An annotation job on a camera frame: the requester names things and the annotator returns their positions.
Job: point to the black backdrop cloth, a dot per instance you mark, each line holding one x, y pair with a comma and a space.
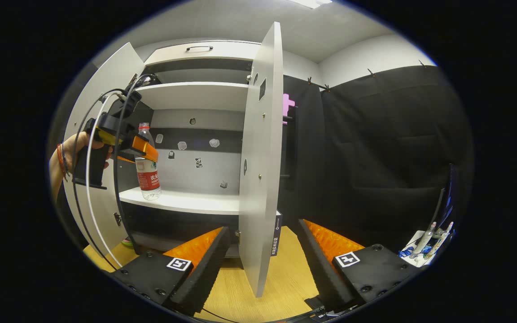
375, 157

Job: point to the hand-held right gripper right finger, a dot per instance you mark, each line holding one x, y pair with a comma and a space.
321, 273

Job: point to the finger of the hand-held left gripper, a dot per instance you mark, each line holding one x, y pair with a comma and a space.
144, 148
126, 159

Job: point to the dark book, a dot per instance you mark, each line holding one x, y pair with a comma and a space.
276, 237

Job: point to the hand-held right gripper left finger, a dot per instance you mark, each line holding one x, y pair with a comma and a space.
207, 278

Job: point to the white cabinet door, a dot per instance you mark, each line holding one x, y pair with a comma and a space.
110, 76
258, 215

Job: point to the grey pen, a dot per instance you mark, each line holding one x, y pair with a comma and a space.
425, 237
442, 237

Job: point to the white cabinet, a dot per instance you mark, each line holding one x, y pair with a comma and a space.
195, 96

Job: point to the ceiling light strip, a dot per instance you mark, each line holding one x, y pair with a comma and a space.
310, 2

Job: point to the clear water bottle red label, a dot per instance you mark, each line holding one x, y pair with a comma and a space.
148, 179

